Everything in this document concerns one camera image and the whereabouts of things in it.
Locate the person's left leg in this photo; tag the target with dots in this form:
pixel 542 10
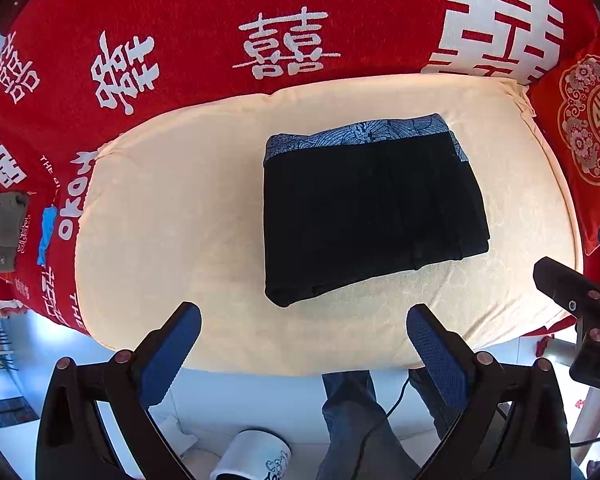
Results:
pixel 352 410

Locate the blue cloth strip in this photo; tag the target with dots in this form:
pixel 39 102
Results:
pixel 47 225

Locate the red printed blanket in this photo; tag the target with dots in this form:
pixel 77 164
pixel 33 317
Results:
pixel 205 10

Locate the person's leg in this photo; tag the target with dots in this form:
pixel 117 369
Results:
pixel 352 410
pixel 427 390

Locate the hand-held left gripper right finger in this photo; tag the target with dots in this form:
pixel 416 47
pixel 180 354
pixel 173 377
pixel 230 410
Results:
pixel 437 355

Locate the black pants with patterned waistband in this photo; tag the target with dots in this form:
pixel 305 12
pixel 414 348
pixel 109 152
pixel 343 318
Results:
pixel 355 210

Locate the red embroidered pillow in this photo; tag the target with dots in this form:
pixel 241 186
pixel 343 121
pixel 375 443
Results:
pixel 555 185

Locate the person's right leg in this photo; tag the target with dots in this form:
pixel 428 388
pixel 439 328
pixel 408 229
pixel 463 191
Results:
pixel 427 390

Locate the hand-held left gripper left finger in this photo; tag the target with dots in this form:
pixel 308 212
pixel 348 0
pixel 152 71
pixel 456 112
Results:
pixel 174 355

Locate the white printed cup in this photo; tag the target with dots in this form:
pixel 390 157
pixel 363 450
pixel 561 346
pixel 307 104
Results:
pixel 250 452

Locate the cream cushion pad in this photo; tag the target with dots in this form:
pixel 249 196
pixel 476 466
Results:
pixel 180 210

